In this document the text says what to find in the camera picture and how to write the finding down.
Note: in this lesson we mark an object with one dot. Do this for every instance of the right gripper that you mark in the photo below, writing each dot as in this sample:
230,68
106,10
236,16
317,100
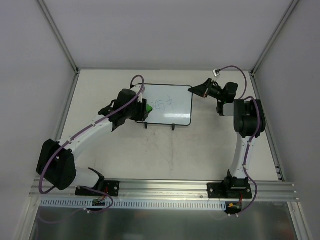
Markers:
208,89

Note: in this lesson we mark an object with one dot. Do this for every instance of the white whiteboard black frame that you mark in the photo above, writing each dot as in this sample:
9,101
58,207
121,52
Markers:
171,104

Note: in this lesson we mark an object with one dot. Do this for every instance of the aluminium mounting rail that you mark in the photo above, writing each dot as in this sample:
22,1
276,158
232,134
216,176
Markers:
146,189

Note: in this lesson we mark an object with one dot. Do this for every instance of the green whiteboard eraser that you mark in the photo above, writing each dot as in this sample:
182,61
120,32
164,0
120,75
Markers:
148,108

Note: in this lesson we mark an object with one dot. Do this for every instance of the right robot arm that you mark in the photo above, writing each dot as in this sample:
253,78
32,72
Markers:
248,123

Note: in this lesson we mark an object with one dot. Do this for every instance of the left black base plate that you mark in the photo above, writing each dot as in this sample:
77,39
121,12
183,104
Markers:
110,187

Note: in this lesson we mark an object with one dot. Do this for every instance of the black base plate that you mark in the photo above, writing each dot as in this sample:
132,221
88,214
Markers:
223,191
110,187

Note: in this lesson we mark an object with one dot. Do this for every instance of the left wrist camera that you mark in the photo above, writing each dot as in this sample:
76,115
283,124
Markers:
139,90

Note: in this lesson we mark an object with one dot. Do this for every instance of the white slotted cable duct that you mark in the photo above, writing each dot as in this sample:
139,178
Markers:
203,205

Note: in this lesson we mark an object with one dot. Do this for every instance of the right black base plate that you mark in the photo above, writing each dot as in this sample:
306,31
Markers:
223,191

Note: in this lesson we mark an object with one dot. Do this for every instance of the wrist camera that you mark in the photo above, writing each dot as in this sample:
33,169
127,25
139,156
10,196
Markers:
139,90
216,73

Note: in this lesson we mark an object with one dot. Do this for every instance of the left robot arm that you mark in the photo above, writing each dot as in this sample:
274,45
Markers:
57,160

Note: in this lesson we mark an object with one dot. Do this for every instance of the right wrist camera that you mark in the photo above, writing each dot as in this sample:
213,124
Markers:
216,73

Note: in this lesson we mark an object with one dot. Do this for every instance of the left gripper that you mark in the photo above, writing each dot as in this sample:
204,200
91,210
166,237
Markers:
141,111

